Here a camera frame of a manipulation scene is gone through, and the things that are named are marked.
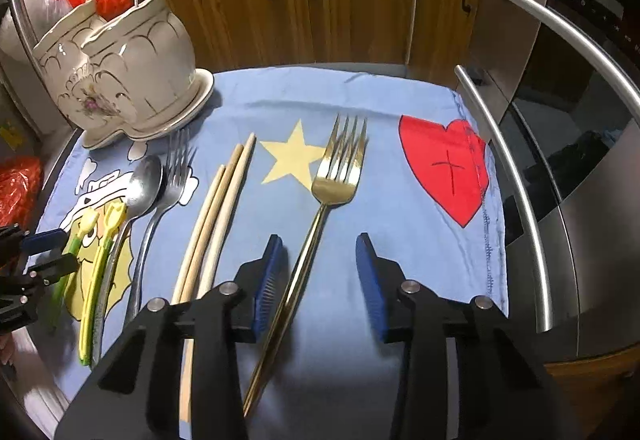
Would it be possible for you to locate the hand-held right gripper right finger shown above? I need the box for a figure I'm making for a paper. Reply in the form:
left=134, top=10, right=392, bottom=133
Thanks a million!
left=355, top=232, right=586, bottom=440

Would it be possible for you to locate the stainless steel oven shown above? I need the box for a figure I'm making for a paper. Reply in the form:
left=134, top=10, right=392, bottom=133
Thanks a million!
left=452, top=0, right=640, bottom=361

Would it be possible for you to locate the blue printed cloth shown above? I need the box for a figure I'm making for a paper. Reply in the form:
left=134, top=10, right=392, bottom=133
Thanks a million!
left=37, top=64, right=511, bottom=440

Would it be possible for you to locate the gold fork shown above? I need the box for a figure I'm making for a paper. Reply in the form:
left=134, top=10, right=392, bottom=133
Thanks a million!
left=242, top=114, right=368, bottom=418

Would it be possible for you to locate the silver fork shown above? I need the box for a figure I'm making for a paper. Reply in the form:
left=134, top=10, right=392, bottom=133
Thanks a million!
left=124, top=129, right=198, bottom=321

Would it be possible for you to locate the yellow green plastic utensil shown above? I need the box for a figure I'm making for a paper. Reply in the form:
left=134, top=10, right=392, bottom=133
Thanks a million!
left=50, top=210, right=98, bottom=331
left=77, top=200, right=130, bottom=367

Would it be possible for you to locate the crumpled red plastic bag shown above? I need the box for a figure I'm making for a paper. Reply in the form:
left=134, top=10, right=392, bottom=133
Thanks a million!
left=0, top=156, right=45, bottom=231

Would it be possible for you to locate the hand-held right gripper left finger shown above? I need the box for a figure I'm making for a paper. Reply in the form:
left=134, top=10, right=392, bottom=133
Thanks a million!
left=54, top=234, right=288, bottom=440

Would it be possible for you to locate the silver spoon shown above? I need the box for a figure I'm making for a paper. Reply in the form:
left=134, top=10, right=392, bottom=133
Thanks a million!
left=91, top=155, right=165, bottom=368

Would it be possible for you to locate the steel appliance door handle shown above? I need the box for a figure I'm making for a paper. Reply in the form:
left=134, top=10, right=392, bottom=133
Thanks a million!
left=454, top=64, right=555, bottom=334
left=472, top=0, right=640, bottom=108

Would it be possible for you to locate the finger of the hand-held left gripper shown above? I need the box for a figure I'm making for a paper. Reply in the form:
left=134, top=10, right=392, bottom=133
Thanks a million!
left=0, top=252, right=81, bottom=291
left=0, top=225, right=68, bottom=257

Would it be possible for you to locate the wooden chopstick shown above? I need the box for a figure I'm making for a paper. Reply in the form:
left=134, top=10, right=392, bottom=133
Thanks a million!
left=171, top=164, right=227, bottom=305
left=179, top=145, right=246, bottom=423
left=197, top=133, right=257, bottom=301

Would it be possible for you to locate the cream ceramic floral pot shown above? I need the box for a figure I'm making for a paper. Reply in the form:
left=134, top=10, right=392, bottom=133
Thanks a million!
left=32, top=0, right=128, bottom=151
left=80, top=0, right=216, bottom=141

